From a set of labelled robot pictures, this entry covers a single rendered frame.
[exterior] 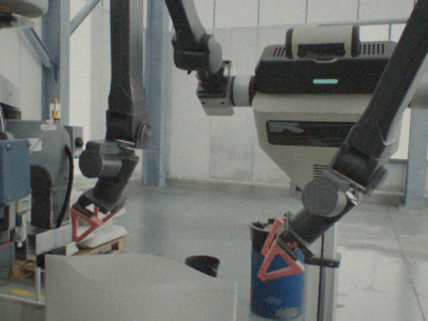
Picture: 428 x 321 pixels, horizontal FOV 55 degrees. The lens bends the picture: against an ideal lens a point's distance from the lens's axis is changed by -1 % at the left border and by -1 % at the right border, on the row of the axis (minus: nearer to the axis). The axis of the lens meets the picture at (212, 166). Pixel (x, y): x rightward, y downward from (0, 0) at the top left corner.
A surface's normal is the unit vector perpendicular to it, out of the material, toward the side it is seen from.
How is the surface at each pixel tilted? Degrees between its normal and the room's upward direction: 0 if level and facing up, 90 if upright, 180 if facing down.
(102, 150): 98
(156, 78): 90
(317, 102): 40
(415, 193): 90
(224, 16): 90
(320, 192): 79
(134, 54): 99
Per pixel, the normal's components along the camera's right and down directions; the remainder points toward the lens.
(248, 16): -0.34, 0.07
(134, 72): 0.87, 0.22
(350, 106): -0.20, -0.72
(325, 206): -0.50, -0.14
